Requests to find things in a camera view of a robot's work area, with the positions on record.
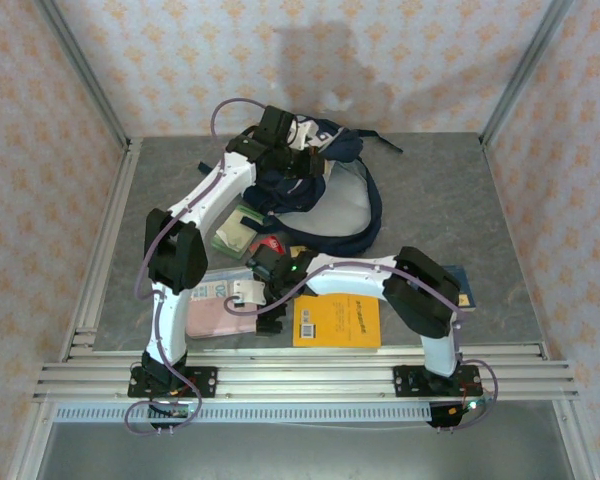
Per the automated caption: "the wide aluminium base rail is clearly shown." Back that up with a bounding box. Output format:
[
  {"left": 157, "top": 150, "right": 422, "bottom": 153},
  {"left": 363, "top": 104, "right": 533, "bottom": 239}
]
[{"left": 32, "top": 362, "right": 581, "bottom": 404}]

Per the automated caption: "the pink pencil case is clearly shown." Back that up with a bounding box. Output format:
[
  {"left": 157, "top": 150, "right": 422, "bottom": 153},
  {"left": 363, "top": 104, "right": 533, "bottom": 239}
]
[{"left": 185, "top": 298, "right": 261, "bottom": 340}]

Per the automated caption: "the grey sheet metal panel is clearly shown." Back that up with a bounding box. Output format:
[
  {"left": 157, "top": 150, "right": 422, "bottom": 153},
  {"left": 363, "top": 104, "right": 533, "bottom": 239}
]
[{"left": 39, "top": 422, "right": 576, "bottom": 480}]

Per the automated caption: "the aluminium side rail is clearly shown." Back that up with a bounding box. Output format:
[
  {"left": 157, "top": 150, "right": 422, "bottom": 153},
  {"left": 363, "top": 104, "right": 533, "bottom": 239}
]
[{"left": 59, "top": 137, "right": 144, "bottom": 362}]

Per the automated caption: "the white slotted cable duct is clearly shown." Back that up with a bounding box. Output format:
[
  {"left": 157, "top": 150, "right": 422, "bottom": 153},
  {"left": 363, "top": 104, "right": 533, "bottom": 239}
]
[{"left": 54, "top": 403, "right": 434, "bottom": 424}]

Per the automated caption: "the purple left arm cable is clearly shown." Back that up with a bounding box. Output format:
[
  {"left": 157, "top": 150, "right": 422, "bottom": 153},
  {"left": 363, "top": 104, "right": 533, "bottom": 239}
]
[{"left": 123, "top": 97, "right": 269, "bottom": 437}]

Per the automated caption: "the green white notepad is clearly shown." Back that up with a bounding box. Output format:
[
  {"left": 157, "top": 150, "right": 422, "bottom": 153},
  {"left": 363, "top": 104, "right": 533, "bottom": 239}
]
[{"left": 211, "top": 203, "right": 264, "bottom": 260}]

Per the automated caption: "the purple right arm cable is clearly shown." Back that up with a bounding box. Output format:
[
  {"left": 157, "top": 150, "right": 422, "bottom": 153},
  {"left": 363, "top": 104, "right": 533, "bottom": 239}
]
[{"left": 223, "top": 262, "right": 501, "bottom": 432}]

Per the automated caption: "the aluminium table edge rail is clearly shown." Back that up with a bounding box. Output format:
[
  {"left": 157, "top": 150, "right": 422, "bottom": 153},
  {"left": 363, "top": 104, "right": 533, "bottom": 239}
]
[{"left": 59, "top": 341, "right": 550, "bottom": 362}]

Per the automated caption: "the navy blue backpack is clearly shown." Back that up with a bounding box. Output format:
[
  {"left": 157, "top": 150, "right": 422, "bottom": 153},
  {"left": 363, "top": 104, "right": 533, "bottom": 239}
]
[{"left": 242, "top": 113, "right": 404, "bottom": 261}]

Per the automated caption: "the small circuit board green light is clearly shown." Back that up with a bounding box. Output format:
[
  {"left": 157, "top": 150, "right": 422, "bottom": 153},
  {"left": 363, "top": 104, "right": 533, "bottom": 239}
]
[
  {"left": 149, "top": 402, "right": 204, "bottom": 421},
  {"left": 429, "top": 397, "right": 496, "bottom": 432}
]

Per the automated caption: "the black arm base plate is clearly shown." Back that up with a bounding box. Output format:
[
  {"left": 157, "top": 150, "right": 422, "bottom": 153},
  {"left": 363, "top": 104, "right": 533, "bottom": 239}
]
[
  {"left": 128, "top": 366, "right": 219, "bottom": 400},
  {"left": 393, "top": 364, "right": 483, "bottom": 400}
]

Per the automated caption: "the aluminium lower frame strut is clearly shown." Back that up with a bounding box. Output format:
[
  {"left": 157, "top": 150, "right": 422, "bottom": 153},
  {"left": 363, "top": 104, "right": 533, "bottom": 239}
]
[
  {"left": 554, "top": 399, "right": 600, "bottom": 480},
  {"left": 9, "top": 402, "right": 56, "bottom": 480}
]

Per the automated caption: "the aluminium frame post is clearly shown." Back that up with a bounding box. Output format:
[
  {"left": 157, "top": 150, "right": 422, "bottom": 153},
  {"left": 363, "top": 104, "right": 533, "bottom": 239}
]
[
  {"left": 33, "top": 0, "right": 132, "bottom": 151},
  {"left": 479, "top": 0, "right": 576, "bottom": 147}
]

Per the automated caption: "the clear ruler pouch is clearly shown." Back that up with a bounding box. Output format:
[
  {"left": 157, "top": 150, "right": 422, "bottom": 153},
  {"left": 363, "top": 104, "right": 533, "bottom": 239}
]
[{"left": 189, "top": 269, "right": 255, "bottom": 304}]

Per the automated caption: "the navy book with yellow label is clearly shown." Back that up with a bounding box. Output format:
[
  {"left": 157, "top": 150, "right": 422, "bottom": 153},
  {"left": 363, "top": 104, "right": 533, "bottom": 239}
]
[{"left": 442, "top": 266, "right": 480, "bottom": 315}]

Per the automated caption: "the red box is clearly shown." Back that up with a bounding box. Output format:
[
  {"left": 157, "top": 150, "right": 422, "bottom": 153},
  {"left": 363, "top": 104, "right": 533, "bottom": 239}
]
[{"left": 248, "top": 234, "right": 286, "bottom": 260}]

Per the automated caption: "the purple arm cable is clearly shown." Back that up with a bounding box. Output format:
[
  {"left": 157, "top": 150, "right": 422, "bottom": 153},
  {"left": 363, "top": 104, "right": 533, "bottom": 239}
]
[
  {"left": 123, "top": 97, "right": 269, "bottom": 437},
  {"left": 223, "top": 262, "right": 501, "bottom": 432}
]

